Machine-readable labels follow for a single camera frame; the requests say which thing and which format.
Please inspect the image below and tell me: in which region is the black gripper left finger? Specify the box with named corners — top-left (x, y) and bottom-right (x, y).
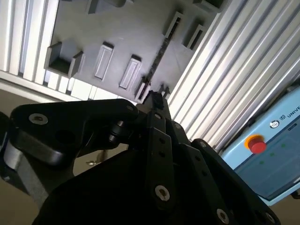
top-left (10, 93), bottom-right (176, 213)

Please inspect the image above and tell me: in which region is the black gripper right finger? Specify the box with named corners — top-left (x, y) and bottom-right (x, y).
top-left (154, 92), bottom-right (282, 225)

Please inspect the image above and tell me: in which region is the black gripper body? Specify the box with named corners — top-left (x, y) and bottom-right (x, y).
top-left (31, 149), bottom-right (211, 225)

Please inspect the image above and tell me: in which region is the RAM stick with white label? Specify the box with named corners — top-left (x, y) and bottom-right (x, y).
top-left (140, 16), bottom-right (183, 99)

